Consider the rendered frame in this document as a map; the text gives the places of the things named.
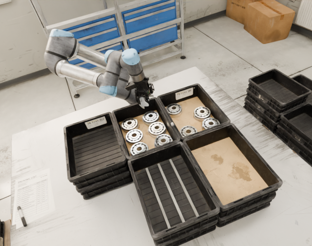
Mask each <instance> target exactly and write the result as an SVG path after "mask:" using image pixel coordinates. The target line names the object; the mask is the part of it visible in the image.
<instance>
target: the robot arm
mask: <svg viewBox="0 0 312 246"><path fill-rule="evenodd" d="M68 57H69V58H72V57H76V58H78V59H81V60H83V61H86V62H89V63H91V64H94V65H96V66H99V67H101V68H104V69H105V72H104V74H103V73H99V72H96V71H93V70H90V69H86V68H83V67H80V66H76V65H73V64H70V63H69V62H68V61H67V58H68ZM44 61H45V64H46V66H47V67H48V69H49V70H50V71H51V72H52V73H53V74H55V75H56V76H59V77H62V78H64V77H68V78H71V79H74V80H76V81H79V82H83V83H86V84H89V85H92V86H95V87H98V88H99V91H100V92H101V93H104V94H107V95H110V96H112V97H116V98H119V99H122V100H125V101H126V102H128V103H129V104H134V103H138V104H139V105H140V106H141V107H142V108H143V109H145V108H144V107H145V106H149V104H148V103H147V102H145V100H144V98H143V97H145V99H146V100H147V101H149V97H154V95H152V94H153V92H154V90H155V89H154V86H153V84H152V83H148V80H149V77H146V76H145V73H144V70H143V67H142V64H141V61H140V57H139V55H138V53H137V51H136V50H135V49H133V48H131V49H126V50H124V51H123V52H120V51H117V50H108V51H107V52H106V53H105V54H103V53H101V52H98V51H96V50H94V49H92V48H90V47H87V46H85V45H83V44H81V43H79V42H78V40H77V39H76V38H74V34H72V33H70V32H67V31H63V30H59V29H53V30H52V31H51V33H50V36H49V40H48V43H47V46H46V50H45V53H44ZM129 78H131V80H132V81H131V82H128V81H129ZM152 86H153V88H152Z"/></svg>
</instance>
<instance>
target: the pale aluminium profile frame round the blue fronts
mask: <svg viewBox="0 0 312 246"><path fill-rule="evenodd" d="M29 2H30V4H31V6H32V9H33V11H34V13H35V15H36V17H37V19H38V21H39V23H40V25H41V27H42V29H43V31H44V33H45V35H46V37H47V39H48V40H49V36H50V33H48V31H47V28H46V26H48V23H47V21H46V19H45V16H44V14H43V12H42V10H41V8H40V6H39V3H38V1H37V0H29ZM102 2H103V5H104V9H108V7H107V3H106V0H102ZM113 2H114V6H115V9H116V11H117V10H118V11H117V23H118V24H119V28H120V32H121V36H120V37H118V38H114V39H111V40H108V41H104V42H101V43H98V44H95V45H92V46H89V47H90V48H92V49H94V50H95V49H98V48H102V47H105V46H108V45H111V44H114V43H117V42H120V41H123V44H124V45H123V50H126V49H129V45H128V44H127V41H126V40H127V39H130V38H133V37H136V36H139V35H142V34H145V33H148V32H151V31H154V30H157V29H160V28H163V27H166V26H169V25H172V24H176V23H180V30H178V31H177V32H180V35H179V34H177V37H178V40H175V41H170V42H169V43H166V44H163V45H160V46H157V47H154V48H151V49H148V50H145V51H142V52H140V53H139V52H138V55H139V56H140V57H141V56H143V55H146V54H149V53H152V52H155V51H157V50H160V49H163V48H166V47H169V46H172V45H174V46H175V47H176V48H177V49H179V50H177V51H175V52H172V53H169V54H166V55H163V56H160V57H157V58H155V59H152V60H149V61H146V62H143V63H141V64H142V66H146V65H149V64H152V63H155V62H157V61H160V60H163V59H166V58H169V57H171V56H174V55H177V54H180V53H181V55H182V56H181V57H180V58H181V59H185V58H186V57H185V56H184V55H185V50H184V20H183V0H179V2H177V3H176V5H179V18H177V19H174V20H171V21H167V22H164V23H161V24H158V25H155V26H152V27H149V28H145V29H142V30H139V31H136V32H133V33H130V34H127V35H125V32H124V28H123V24H122V22H123V19H121V15H120V10H119V6H118V1H117V0H113ZM118 12H119V13H118ZM45 30H46V32H47V34H46V32H45ZM178 43H181V46H180V45H179V44H178ZM102 69H104V68H101V67H99V66H98V67H96V68H93V69H91V70H93V71H96V72H97V71H100V70H102ZM66 78H67V80H68V83H69V85H70V87H71V89H72V91H73V93H74V98H78V97H79V94H77V92H76V90H79V89H82V88H85V87H87V86H90V85H89V84H86V83H83V84H80V85H78V86H77V85H74V84H73V80H74V79H71V78H68V77H66Z"/></svg>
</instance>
